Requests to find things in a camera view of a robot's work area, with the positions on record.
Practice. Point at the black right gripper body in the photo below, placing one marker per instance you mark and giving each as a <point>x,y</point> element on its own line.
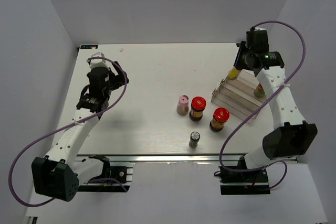
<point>241,58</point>

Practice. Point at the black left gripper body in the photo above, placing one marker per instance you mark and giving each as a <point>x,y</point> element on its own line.
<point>115,81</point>

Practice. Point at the yellow oil bottle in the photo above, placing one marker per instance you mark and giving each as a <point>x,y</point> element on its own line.
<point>233,73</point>

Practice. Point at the green herb spice jar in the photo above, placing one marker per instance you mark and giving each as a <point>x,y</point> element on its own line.
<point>259,91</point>

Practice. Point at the red lid sauce jar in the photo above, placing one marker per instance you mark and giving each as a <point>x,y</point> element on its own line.
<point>198,105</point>
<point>220,117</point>

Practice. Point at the pink lid spice shaker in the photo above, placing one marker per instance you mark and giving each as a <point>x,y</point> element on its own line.
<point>182,106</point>

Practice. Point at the black lid pepper shaker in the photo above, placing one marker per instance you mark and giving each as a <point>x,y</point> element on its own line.
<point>194,139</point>

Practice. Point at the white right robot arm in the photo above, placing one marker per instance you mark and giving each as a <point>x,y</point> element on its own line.
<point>292,134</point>

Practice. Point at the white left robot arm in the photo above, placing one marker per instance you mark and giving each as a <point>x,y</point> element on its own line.
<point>57,175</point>

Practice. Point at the clear tiered acrylic rack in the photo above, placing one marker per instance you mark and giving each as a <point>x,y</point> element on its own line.
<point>238,96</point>

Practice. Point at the blue corner label sticker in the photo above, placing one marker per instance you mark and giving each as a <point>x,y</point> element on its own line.
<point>82,47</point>

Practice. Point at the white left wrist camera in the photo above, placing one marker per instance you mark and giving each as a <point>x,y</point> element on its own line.
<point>101,62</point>

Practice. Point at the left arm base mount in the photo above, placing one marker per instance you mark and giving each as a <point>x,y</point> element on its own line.
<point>112,177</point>

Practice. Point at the aluminium rail front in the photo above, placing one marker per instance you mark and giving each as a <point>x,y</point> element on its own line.
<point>175,158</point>

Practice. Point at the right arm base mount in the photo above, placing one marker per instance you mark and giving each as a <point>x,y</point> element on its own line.
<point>251,183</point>

